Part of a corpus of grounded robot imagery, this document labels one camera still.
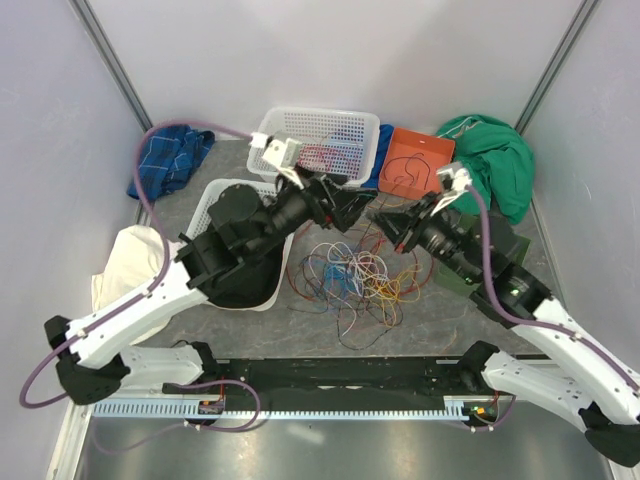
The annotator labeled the corner aluminium post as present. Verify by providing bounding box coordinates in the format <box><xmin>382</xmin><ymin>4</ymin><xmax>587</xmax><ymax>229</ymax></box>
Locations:
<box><xmin>514</xmin><ymin>0</ymin><xmax>601</xmax><ymax>135</ymax></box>
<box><xmin>69</xmin><ymin>0</ymin><xmax>153</xmax><ymax>132</ymax></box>

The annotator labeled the pink cable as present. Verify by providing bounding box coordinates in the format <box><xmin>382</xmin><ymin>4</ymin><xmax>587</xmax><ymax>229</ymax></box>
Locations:
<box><xmin>299</xmin><ymin>139</ymin><xmax>366</xmax><ymax>176</ymax></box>

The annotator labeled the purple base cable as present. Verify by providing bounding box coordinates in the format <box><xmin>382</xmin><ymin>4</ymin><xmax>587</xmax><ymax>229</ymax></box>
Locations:
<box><xmin>91</xmin><ymin>379</ymin><xmax>263</xmax><ymax>454</ymax></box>

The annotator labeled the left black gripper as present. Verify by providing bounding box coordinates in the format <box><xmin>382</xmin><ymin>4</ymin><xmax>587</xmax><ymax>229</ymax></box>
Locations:
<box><xmin>249</xmin><ymin>163</ymin><xmax>378</xmax><ymax>260</ymax></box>

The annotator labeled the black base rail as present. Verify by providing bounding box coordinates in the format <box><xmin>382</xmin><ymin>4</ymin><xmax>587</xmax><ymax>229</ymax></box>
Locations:
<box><xmin>162</xmin><ymin>357</ymin><xmax>494</xmax><ymax>409</ymax></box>

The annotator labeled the blue plaid cloth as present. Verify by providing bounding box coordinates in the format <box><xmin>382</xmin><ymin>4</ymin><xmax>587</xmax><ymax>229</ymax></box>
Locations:
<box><xmin>137</xmin><ymin>124</ymin><xmax>216</xmax><ymax>202</ymax></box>

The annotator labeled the green plastic tray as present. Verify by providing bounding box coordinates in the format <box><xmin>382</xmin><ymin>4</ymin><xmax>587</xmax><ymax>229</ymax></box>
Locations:
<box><xmin>433</xmin><ymin>215</ymin><xmax>530</xmax><ymax>297</ymax></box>

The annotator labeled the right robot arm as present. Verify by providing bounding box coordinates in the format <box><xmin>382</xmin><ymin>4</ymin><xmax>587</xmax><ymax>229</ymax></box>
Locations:
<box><xmin>369</xmin><ymin>194</ymin><xmax>639</xmax><ymax>468</ymax></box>

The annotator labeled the green cloth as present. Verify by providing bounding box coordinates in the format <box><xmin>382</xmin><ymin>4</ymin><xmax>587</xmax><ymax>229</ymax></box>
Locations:
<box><xmin>435</xmin><ymin>114</ymin><xmax>535</xmax><ymax>225</ymax></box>

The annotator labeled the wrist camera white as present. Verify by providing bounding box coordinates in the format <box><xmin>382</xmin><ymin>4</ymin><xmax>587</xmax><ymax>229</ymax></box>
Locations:
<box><xmin>249</xmin><ymin>132</ymin><xmax>304</xmax><ymax>189</ymax></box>
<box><xmin>431</xmin><ymin>162</ymin><xmax>472</xmax><ymax>216</ymax></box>

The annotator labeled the white cloth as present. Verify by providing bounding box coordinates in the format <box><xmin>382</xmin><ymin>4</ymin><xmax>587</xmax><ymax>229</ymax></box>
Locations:
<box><xmin>90</xmin><ymin>224</ymin><xmax>176</xmax><ymax>346</ymax></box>

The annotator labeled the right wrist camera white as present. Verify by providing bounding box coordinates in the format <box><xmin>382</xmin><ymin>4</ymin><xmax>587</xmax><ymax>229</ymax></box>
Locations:
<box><xmin>431</xmin><ymin>162</ymin><xmax>472</xmax><ymax>216</ymax></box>

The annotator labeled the black cable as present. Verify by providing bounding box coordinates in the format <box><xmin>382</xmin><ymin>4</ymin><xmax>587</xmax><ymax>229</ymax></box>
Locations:
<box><xmin>334</xmin><ymin>299</ymin><xmax>406</xmax><ymax>351</ymax></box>

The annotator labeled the orange plastic tray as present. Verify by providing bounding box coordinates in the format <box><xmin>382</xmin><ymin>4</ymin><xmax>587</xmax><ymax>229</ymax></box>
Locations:
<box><xmin>378</xmin><ymin>128</ymin><xmax>455</xmax><ymax>200</ymax></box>

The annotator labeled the grey slotted cable duct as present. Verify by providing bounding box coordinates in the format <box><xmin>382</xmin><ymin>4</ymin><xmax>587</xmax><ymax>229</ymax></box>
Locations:
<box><xmin>93</xmin><ymin>398</ymin><xmax>499</xmax><ymax>421</ymax></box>

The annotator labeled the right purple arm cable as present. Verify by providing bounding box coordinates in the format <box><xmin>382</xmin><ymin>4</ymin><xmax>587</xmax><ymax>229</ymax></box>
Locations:
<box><xmin>469</xmin><ymin>185</ymin><xmax>640</xmax><ymax>391</ymax></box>

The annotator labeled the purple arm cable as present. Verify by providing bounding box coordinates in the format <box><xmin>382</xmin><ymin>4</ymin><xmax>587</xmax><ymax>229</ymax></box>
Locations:
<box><xmin>469</xmin><ymin>185</ymin><xmax>640</xmax><ymax>391</ymax></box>
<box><xmin>18</xmin><ymin>118</ymin><xmax>254</xmax><ymax>410</ymax></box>

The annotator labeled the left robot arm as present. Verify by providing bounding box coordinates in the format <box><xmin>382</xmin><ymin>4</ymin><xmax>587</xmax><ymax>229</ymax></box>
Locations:
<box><xmin>45</xmin><ymin>171</ymin><xmax>377</xmax><ymax>405</ymax></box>

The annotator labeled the right corner aluminium post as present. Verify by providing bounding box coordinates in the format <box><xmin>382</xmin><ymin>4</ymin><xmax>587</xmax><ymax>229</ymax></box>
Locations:
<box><xmin>514</xmin><ymin>0</ymin><xmax>601</xmax><ymax>135</ymax></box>

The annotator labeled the white cable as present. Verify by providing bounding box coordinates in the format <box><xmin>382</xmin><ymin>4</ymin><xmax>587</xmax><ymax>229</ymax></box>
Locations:
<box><xmin>309</xmin><ymin>239</ymin><xmax>396</xmax><ymax>296</ymax></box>

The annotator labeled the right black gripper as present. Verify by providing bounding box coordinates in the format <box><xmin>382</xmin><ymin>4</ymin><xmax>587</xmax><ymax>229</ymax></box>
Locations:
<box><xmin>368</xmin><ymin>189</ymin><xmax>483</xmax><ymax>283</ymax></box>

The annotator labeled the small white plastic basket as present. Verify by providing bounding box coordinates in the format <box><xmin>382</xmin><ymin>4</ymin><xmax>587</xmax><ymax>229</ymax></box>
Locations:
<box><xmin>185</xmin><ymin>178</ymin><xmax>294</xmax><ymax>312</ymax></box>

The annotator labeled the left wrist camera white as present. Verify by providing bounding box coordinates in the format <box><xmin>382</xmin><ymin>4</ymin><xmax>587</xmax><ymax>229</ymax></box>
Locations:
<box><xmin>249</xmin><ymin>132</ymin><xmax>304</xmax><ymax>189</ymax></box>

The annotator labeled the left corner aluminium post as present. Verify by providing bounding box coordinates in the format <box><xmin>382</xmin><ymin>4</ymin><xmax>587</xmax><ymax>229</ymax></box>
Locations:
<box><xmin>69</xmin><ymin>0</ymin><xmax>153</xmax><ymax>132</ymax></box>

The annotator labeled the large white plastic basket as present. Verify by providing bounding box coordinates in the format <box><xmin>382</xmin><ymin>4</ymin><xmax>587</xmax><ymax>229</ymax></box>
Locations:
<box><xmin>258</xmin><ymin>106</ymin><xmax>380</xmax><ymax>186</ymax></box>

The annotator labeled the black hat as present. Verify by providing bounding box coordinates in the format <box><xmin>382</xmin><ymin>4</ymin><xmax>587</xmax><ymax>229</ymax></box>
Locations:
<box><xmin>198</xmin><ymin>242</ymin><xmax>285</xmax><ymax>311</ymax></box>

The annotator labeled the brown cable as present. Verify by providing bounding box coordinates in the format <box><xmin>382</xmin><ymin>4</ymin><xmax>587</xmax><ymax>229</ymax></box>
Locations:
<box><xmin>287</xmin><ymin>219</ymin><xmax>401</xmax><ymax>311</ymax></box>

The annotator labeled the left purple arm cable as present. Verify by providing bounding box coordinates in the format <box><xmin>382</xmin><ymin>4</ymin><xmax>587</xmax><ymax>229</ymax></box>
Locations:
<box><xmin>18</xmin><ymin>118</ymin><xmax>254</xmax><ymax>410</ymax></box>

